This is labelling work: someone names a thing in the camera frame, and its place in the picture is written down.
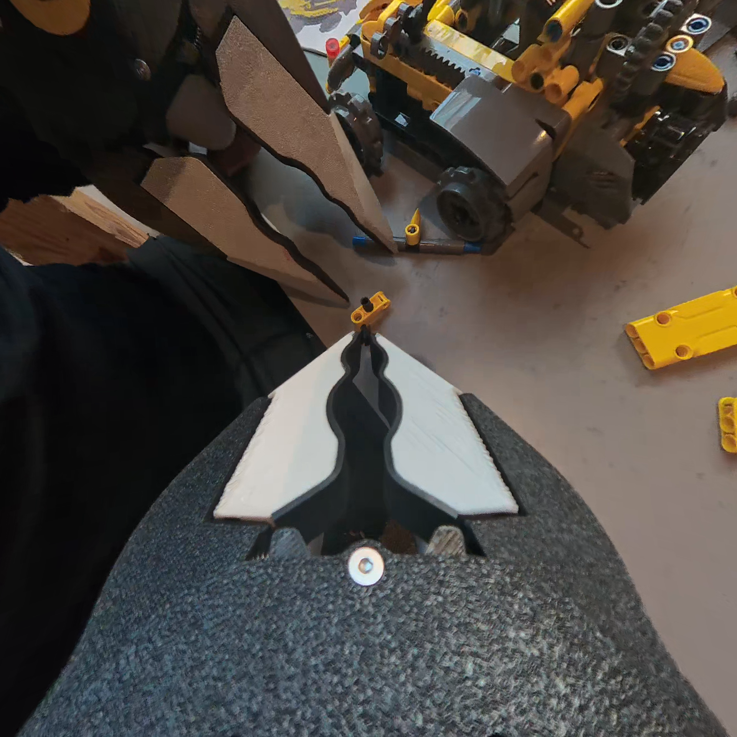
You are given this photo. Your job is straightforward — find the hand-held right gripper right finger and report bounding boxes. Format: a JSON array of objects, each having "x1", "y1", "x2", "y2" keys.
[{"x1": 368, "y1": 333, "x2": 520, "y2": 518}]

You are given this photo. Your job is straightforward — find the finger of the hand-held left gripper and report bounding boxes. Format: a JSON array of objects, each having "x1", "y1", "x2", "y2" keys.
[
  {"x1": 216, "y1": 15, "x2": 399, "y2": 255},
  {"x1": 140, "y1": 155, "x2": 350, "y2": 307}
]

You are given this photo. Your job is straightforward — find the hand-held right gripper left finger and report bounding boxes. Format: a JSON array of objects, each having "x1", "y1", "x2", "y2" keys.
[{"x1": 213, "y1": 332, "x2": 365, "y2": 524}]

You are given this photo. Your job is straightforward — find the yellow rectangular brick panel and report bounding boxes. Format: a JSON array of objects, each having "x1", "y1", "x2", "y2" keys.
[{"x1": 625, "y1": 287, "x2": 737, "y2": 370}]

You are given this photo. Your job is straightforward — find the grey desk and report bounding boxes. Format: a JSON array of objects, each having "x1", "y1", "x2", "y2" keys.
[{"x1": 248, "y1": 0, "x2": 737, "y2": 720}]

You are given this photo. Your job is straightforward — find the white instruction booklet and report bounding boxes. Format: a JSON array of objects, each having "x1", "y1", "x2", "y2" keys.
[{"x1": 276, "y1": 0, "x2": 369, "y2": 32}]

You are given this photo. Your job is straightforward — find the yellow grey brick vehicle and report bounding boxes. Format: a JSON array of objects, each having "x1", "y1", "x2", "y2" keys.
[{"x1": 325, "y1": 0, "x2": 729, "y2": 243}]

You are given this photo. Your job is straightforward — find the grey axle blue tips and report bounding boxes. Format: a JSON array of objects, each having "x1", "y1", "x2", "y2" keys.
[{"x1": 352, "y1": 235, "x2": 484, "y2": 255}]

